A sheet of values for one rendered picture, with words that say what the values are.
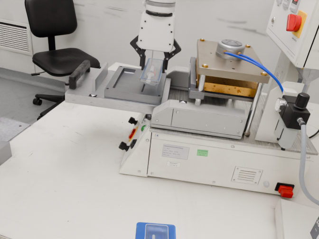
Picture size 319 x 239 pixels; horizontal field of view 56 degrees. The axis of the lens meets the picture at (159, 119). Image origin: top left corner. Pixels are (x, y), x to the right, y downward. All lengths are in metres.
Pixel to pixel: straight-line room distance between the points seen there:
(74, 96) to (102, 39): 1.90
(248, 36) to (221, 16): 0.25
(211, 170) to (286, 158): 0.21
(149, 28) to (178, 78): 0.26
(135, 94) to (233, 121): 0.28
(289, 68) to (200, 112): 0.28
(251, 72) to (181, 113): 0.21
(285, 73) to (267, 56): 1.59
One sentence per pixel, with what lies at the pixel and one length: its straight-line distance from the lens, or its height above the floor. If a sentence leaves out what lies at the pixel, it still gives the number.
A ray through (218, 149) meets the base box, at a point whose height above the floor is 0.89.
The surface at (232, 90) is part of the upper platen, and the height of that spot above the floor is 1.05.
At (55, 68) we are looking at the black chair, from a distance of 2.39.
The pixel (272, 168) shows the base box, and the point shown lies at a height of 0.86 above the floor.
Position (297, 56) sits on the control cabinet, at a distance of 0.78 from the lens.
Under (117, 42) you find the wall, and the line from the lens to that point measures 2.71.
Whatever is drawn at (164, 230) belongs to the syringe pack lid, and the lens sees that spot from 0.77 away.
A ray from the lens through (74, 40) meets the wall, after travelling 2.91.
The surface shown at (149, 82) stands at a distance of 0.84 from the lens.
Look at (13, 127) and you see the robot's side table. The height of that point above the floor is 0.75.
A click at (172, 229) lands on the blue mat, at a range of 0.80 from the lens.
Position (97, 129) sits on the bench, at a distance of 1.13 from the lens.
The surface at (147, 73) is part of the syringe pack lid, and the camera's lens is 0.88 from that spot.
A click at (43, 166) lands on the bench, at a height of 0.75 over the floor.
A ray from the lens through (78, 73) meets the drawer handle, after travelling 0.94.
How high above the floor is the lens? 1.36
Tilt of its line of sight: 30 degrees down
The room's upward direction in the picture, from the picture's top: 7 degrees clockwise
